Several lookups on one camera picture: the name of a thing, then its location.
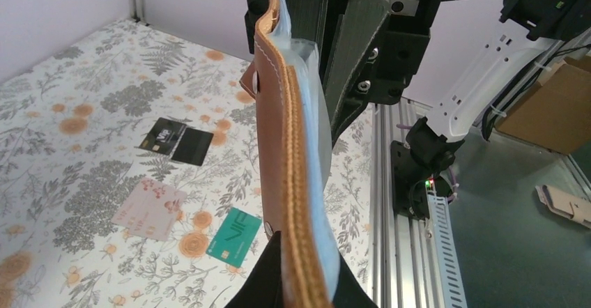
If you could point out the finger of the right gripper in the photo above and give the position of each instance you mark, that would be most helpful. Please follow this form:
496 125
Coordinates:
307 18
352 29

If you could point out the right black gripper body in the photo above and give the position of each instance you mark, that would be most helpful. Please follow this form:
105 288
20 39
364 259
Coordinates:
397 55

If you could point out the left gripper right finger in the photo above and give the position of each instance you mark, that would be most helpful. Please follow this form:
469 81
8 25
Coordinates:
349 293

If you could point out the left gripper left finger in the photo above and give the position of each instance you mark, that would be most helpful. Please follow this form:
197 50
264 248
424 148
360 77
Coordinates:
263 287

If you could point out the teal grey credit card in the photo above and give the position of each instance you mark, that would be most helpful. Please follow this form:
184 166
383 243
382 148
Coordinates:
234 237

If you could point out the brown leather card holder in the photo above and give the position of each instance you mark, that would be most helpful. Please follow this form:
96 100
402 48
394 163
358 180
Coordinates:
290 259

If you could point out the pink white credit card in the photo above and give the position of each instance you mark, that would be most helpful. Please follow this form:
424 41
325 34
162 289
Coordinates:
150 210

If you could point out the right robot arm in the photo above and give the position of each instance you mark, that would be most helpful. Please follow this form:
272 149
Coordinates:
526 29

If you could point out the floral patterned table mat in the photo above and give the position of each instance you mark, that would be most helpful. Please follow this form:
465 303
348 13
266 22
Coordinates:
70 131

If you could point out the brown cardboard box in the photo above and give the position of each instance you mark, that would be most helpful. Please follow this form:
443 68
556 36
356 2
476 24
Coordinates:
555 113

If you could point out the cardboard scrap on floor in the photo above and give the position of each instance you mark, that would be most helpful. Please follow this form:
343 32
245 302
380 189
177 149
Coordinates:
564 204

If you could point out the aluminium rail frame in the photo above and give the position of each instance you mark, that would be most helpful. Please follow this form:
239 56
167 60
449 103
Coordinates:
362 51

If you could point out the slotted grey cable duct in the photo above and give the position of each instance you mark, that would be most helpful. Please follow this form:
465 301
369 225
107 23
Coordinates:
448 274

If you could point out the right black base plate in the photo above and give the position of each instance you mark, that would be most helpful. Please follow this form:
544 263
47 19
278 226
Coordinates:
409 183

